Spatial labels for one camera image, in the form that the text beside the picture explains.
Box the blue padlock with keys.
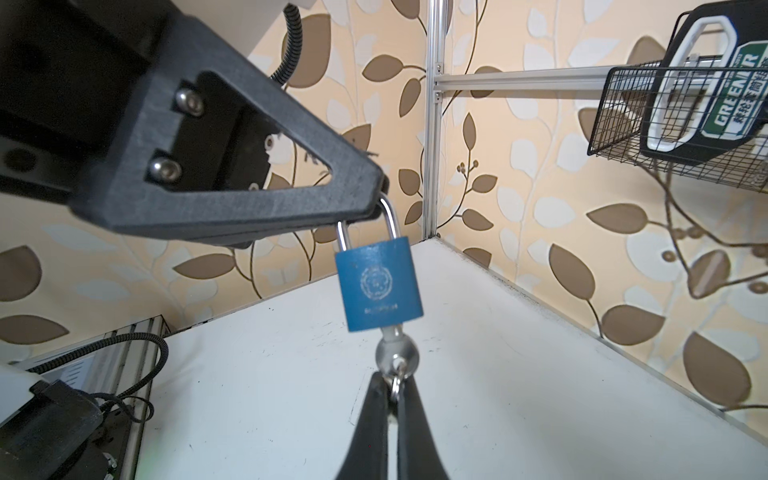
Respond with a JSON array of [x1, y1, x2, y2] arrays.
[[335, 194, 424, 402]]

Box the black wire basket rear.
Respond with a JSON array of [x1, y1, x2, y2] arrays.
[[586, 8, 768, 194]]

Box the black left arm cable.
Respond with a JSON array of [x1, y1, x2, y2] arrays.
[[26, 0, 304, 424]]

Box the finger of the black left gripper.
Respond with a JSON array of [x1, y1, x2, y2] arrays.
[[179, 174, 389, 247]]

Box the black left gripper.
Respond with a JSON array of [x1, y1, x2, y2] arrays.
[[1, 1, 383, 237]]

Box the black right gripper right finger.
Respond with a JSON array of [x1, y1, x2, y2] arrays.
[[395, 377, 449, 480]]

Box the aluminium frame profile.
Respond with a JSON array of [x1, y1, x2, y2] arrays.
[[422, 1, 610, 240]]

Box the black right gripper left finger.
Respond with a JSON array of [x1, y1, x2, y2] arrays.
[[336, 372, 390, 480]]

